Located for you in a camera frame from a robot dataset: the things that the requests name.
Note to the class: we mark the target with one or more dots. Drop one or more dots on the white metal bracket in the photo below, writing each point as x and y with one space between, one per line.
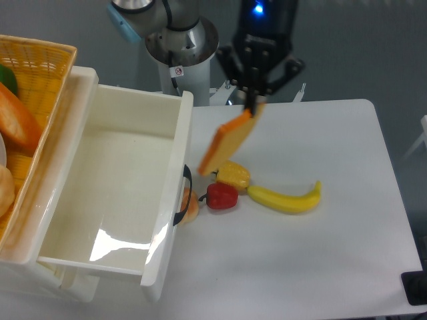
222 95

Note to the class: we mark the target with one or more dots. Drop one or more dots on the green vegetable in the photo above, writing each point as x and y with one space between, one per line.
9 79

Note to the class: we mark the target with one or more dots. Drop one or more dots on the red bell pepper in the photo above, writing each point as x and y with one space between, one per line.
220 196

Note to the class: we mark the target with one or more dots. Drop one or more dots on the orange baguette loaf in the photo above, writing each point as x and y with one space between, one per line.
17 122

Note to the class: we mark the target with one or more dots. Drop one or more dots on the upper white drawer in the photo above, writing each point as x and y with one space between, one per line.
115 215

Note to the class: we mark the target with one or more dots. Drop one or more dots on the yellow banana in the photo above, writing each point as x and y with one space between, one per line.
293 204

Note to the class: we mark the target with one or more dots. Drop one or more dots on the black device at edge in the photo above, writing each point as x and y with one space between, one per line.
414 283

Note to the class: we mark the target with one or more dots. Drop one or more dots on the round bread bun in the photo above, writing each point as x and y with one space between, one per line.
193 208

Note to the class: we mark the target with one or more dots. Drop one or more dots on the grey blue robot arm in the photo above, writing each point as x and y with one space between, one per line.
136 20

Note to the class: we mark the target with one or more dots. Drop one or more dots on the orange woven basket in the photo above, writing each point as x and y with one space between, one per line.
41 68

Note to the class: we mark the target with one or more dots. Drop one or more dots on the orange crust bread slice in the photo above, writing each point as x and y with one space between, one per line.
228 139

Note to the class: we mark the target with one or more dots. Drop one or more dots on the yellow bell pepper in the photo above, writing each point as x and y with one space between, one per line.
234 175

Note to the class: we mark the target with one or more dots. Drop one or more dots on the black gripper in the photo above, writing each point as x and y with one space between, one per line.
259 60

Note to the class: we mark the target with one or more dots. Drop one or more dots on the pale bread roll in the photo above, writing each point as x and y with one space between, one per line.
7 189

